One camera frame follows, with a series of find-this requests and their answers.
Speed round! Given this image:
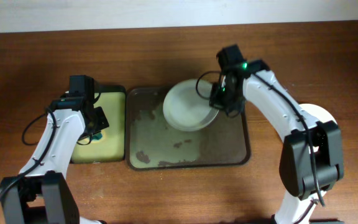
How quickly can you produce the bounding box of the white plate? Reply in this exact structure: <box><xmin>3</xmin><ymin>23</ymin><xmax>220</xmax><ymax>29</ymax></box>
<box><xmin>300</xmin><ymin>103</ymin><xmax>337</xmax><ymax>124</ymax></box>
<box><xmin>163</xmin><ymin>79</ymin><xmax>219</xmax><ymax>132</ymax></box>

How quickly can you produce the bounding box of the green and yellow sponge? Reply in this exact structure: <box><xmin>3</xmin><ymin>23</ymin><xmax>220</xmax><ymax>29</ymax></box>
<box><xmin>92</xmin><ymin>132</ymin><xmax>103</xmax><ymax>141</ymax></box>

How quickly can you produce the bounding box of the white plate front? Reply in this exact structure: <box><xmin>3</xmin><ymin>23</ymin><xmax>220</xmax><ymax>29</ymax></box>
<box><xmin>300</xmin><ymin>103</ymin><xmax>337</xmax><ymax>124</ymax></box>

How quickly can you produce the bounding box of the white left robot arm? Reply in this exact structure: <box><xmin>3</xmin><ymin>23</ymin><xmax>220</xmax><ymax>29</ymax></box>
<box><xmin>0</xmin><ymin>75</ymin><xmax>109</xmax><ymax>223</ymax></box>

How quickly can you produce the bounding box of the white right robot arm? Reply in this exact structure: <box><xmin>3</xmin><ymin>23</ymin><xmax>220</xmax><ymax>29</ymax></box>
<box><xmin>209</xmin><ymin>45</ymin><xmax>344</xmax><ymax>223</ymax></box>

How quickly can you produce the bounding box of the black soapy water tray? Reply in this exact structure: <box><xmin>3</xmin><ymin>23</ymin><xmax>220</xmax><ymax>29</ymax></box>
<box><xmin>71</xmin><ymin>85</ymin><xmax>126</xmax><ymax>164</ymax></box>

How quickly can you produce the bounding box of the large brown serving tray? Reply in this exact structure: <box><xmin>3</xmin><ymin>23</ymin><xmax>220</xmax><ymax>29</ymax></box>
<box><xmin>125</xmin><ymin>87</ymin><xmax>251</xmax><ymax>170</ymax></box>

